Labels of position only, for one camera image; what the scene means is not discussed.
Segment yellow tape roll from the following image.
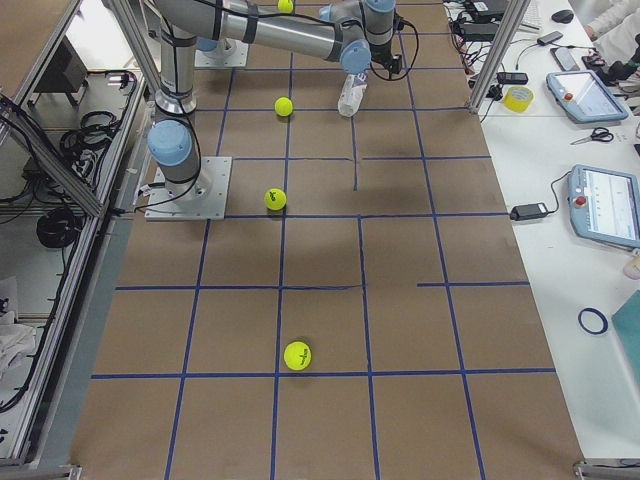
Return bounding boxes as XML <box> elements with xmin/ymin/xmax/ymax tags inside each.
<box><xmin>503</xmin><ymin>85</ymin><xmax>534</xmax><ymax>113</ymax></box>

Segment tennis ball near base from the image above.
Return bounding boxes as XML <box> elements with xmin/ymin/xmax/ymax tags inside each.
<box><xmin>264</xmin><ymin>188</ymin><xmax>287</xmax><ymax>211</ymax></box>

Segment aluminium frame post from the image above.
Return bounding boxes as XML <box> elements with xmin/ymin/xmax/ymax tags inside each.
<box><xmin>467</xmin><ymin>0</ymin><xmax>530</xmax><ymax>114</ymax></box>

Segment tennis ball mid far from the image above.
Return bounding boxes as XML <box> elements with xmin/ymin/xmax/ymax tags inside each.
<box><xmin>274</xmin><ymin>97</ymin><xmax>294</xmax><ymax>117</ymax></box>

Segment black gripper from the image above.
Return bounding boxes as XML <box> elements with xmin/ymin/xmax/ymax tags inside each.
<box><xmin>367</xmin><ymin>9</ymin><xmax>402</xmax><ymax>78</ymax></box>

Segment white crumpled cloth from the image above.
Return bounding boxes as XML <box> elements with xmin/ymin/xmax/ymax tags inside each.
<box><xmin>0</xmin><ymin>277</ymin><xmax>39</xmax><ymax>386</ymax></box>

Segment black coiled cables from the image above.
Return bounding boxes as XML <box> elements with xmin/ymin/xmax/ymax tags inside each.
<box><xmin>59</xmin><ymin>110</ymin><xmax>119</xmax><ymax>161</ymax></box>

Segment far blue teach pendant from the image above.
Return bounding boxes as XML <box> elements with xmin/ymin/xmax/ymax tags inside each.
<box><xmin>546</xmin><ymin>70</ymin><xmax>628</xmax><ymax>124</ymax></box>

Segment tennis ball centre left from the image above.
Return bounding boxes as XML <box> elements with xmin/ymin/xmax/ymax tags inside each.
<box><xmin>283</xmin><ymin>340</ymin><xmax>312</xmax><ymax>371</ymax></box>

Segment small black power brick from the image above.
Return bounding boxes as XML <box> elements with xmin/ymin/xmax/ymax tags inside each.
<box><xmin>509</xmin><ymin>202</ymin><xmax>550</xmax><ymax>221</ymax></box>

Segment black smartphone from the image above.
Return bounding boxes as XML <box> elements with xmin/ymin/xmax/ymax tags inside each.
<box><xmin>550</xmin><ymin>47</ymin><xmax>581</xmax><ymax>72</ymax></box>

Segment teal notebook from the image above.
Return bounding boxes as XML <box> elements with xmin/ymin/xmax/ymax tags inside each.
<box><xmin>612</xmin><ymin>290</ymin><xmax>640</xmax><ymax>380</ymax></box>

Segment black handled scissors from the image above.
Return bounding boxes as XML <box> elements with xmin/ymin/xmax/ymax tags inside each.
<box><xmin>571</xmin><ymin>127</ymin><xmax>614</xmax><ymax>145</ymax></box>

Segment near blue teach pendant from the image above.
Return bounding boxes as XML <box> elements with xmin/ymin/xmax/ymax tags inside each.
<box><xmin>567</xmin><ymin>165</ymin><xmax>639</xmax><ymax>250</ymax></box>

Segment white tennis ball can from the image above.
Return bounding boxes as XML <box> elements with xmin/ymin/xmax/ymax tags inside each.
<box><xmin>337</xmin><ymin>72</ymin><xmax>368</xmax><ymax>118</ymax></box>

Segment tennis ball farthest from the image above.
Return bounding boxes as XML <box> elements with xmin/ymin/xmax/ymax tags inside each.
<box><xmin>277</xmin><ymin>0</ymin><xmax>294</xmax><ymax>14</ymax></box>

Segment blue teach pendant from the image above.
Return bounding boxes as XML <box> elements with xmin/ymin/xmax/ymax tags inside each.
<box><xmin>567</xmin><ymin>165</ymin><xmax>639</xmax><ymax>250</ymax></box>
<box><xmin>546</xmin><ymin>70</ymin><xmax>628</xmax><ymax>124</ymax></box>

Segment blue tape ring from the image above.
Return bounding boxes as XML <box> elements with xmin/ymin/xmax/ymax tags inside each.
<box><xmin>577</xmin><ymin>307</ymin><xmax>609</xmax><ymax>335</ymax></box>

